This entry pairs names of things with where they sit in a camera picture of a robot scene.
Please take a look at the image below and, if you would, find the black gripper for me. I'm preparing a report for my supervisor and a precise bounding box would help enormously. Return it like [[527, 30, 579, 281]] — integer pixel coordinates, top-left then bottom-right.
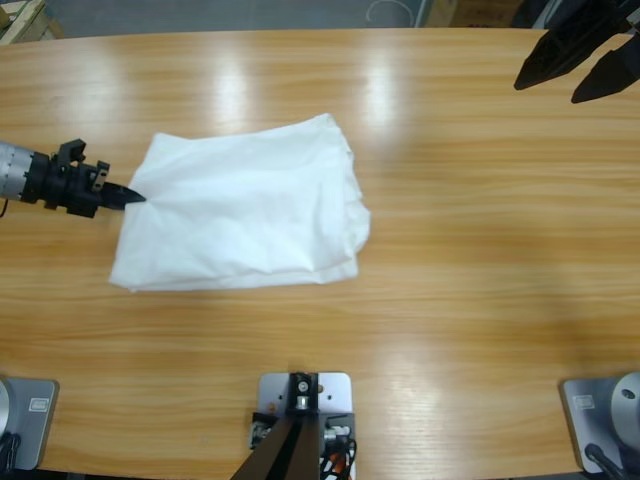
[[513, 0, 640, 105], [21, 152, 148, 220]]

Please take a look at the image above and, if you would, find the white t-shirt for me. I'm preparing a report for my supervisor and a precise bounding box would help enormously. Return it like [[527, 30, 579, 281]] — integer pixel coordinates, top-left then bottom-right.
[[108, 113, 374, 294]]

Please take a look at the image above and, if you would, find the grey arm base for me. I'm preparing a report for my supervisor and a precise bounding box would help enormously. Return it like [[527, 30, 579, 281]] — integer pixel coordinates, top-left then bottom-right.
[[558, 369, 640, 474], [0, 377, 60, 471]]

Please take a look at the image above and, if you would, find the grey metal equipment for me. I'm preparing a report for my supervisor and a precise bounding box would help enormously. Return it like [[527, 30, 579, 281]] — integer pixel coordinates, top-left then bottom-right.
[[514, 0, 559, 31]]

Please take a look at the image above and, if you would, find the dark brown box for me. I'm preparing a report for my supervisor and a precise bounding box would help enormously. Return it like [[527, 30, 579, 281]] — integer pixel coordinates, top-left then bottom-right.
[[457, 0, 516, 29]]

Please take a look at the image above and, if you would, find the yellow cardboard box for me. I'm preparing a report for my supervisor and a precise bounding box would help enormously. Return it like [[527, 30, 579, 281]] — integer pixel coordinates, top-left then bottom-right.
[[429, 0, 459, 27]]

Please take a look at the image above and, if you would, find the white mounting block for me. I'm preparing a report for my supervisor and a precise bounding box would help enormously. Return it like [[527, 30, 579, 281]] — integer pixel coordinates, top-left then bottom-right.
[[256, 370, 359, 480]]

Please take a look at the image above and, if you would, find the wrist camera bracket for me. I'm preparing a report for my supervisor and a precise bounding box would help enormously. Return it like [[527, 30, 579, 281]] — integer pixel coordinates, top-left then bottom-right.
[[52, 138, 87, 169]]

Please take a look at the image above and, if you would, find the white cable loop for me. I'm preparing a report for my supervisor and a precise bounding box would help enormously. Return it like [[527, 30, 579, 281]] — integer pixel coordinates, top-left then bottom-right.
[[367, 0, 426, 24]]

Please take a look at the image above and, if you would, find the black base cable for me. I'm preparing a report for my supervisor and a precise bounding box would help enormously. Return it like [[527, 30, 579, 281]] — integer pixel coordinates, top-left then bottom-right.
[[584, 442, 631, 480], [0, 432, 22, 471]]

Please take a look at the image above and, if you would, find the dark brown post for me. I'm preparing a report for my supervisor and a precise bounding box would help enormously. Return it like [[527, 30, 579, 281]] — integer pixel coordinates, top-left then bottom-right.
[[232, 370, 322, 480]]

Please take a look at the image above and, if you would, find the orange cable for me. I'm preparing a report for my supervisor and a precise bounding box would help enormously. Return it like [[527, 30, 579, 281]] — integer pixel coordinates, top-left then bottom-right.
[[319, 447, 359, 480]]

